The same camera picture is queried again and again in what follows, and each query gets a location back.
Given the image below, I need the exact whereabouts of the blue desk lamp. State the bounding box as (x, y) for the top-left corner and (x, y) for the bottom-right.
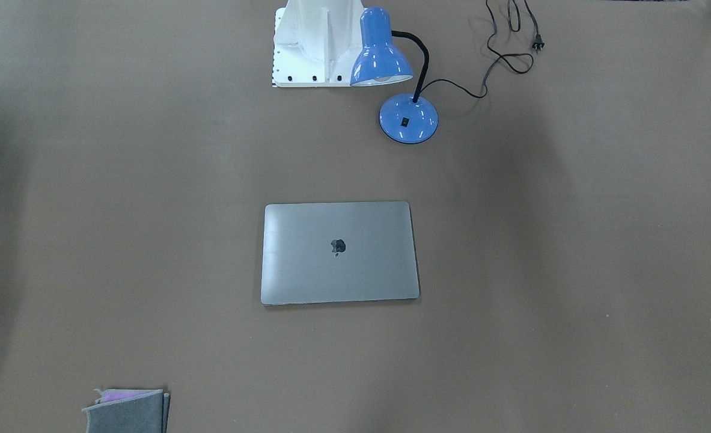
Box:
(350, 7), (439, 145)

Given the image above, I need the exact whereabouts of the grey laptop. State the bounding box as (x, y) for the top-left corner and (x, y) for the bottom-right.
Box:
(261, 201), (421, 306)

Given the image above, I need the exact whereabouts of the white pedestal column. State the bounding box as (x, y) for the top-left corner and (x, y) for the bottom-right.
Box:
(271, 1), (365, 88)

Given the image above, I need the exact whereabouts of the grey folded cloth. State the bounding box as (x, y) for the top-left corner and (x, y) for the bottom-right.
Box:
(82, 388), (170, 432)

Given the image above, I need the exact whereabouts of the black lamp power cord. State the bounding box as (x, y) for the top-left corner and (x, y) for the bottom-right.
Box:
(421, 0), (546, 100)

